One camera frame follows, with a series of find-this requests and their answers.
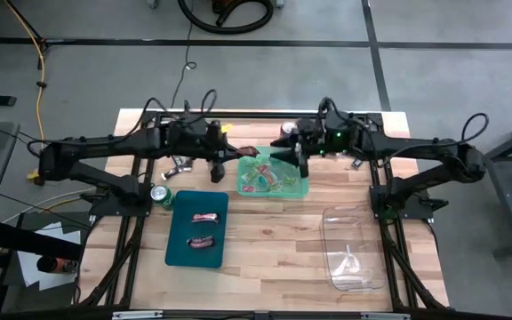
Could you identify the white paper sheets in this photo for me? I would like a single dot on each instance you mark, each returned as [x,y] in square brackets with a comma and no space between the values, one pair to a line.
[53,233]

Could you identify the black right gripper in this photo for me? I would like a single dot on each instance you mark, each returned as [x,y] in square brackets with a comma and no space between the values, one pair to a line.
[320,142]

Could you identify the black slanted bar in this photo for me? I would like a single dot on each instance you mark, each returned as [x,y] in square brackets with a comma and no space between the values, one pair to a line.
[25,240]

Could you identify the black aluminium table frame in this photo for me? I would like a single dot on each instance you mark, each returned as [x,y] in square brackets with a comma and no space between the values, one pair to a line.
[256,114]

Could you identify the clear plastic basket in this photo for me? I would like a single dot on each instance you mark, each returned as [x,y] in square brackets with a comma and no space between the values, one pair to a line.
[354,222]

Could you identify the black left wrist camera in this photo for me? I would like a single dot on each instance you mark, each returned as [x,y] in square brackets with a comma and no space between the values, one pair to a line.
[213,129]

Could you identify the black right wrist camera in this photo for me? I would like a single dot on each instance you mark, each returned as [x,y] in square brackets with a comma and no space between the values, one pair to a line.
[306,126]

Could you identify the green soda can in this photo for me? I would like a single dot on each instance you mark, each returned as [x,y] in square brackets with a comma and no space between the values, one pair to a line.
[162,196]

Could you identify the dark mini chocolate wrapper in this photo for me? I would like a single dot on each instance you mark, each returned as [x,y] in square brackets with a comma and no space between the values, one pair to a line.
[357,163]

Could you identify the dark blue plastic basket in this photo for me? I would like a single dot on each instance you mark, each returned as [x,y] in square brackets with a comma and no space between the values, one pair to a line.
[180,258]

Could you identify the silver metal bracket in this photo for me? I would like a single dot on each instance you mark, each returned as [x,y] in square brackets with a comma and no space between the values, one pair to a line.
[385,316]
[136,315]

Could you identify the green translucent plastic basket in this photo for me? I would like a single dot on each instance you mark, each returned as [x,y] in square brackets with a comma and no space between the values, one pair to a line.
[296,191]

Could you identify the green hard candy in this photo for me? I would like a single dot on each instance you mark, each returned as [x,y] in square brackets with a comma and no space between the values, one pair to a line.
[250,162]
[249,176]
[277,187]
[290,181]

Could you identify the grey metal desk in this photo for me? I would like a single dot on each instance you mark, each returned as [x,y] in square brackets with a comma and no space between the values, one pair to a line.
[509,195]

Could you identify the orange and black bottle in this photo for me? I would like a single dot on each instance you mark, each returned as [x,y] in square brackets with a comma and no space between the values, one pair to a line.
[58,265]

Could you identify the blue hard candy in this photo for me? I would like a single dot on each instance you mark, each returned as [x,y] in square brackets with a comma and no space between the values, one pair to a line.
[268,182]

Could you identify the black arched bracket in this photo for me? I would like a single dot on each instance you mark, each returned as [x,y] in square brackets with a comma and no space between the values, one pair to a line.
[325,101]

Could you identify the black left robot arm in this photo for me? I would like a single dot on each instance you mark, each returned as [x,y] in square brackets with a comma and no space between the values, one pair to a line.
[105,143]

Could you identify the red soda can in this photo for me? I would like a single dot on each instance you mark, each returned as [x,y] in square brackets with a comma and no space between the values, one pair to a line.
[288,128]

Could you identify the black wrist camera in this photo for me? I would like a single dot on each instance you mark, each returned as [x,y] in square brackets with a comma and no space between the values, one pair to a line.
[213,129]
[306,126]

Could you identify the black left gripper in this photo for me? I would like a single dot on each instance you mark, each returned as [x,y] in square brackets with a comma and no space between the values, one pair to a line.
[189,142]

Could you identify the red hard candy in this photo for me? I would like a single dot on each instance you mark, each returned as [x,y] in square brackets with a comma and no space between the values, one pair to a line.
[263,170]
[248,188]

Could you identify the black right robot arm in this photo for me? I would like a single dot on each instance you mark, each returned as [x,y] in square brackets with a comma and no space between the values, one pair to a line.
[416,149]

